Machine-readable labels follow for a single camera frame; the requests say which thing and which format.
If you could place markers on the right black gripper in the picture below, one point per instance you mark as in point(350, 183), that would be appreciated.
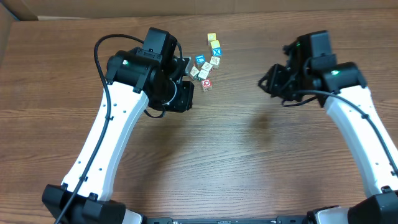
point(272, 87)

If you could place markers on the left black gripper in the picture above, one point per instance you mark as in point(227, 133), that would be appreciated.
point(181, 101)

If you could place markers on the white green block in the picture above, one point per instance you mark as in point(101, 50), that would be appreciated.
point(203, 74)
point(194, 72)

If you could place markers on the red circle block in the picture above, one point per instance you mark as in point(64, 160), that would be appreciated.
point(206, 85)

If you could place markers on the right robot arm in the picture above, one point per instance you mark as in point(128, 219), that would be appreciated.
point(313, 73)

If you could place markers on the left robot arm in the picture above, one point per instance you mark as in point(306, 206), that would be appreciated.
point(147, 77)

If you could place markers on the blue picture block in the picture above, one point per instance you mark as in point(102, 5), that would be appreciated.
point(200, 60)

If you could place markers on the white block centre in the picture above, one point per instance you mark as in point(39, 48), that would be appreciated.
point(208, 67)

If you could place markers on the white block right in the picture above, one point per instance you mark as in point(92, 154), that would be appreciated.
point(215, 62)

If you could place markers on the blue X block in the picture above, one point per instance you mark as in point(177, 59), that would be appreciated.
point(217, 52)

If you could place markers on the yellow block near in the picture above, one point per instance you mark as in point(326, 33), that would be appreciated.
point(215, 44)

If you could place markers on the yellow block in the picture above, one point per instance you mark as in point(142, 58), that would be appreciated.
point(211, 37)
point(215, 44)

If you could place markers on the yellow block far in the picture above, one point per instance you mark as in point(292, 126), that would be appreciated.
point(211, 37)

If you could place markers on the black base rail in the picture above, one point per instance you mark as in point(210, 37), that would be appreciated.
point(290, 219)

